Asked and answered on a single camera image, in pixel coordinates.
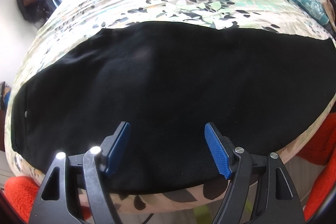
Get floral bed cover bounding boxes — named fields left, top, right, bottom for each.
left=5, top=0, right=335, bottom=213

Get black pants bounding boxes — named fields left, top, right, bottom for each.
left=11, top=22, right=335, bottom=194

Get brown wooden furniture with clothes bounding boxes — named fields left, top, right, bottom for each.
left=0, top=81, right=11, bottom=111

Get orange fluffy rug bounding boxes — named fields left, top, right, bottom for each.
left=5, top=110, right=335, bottom=223

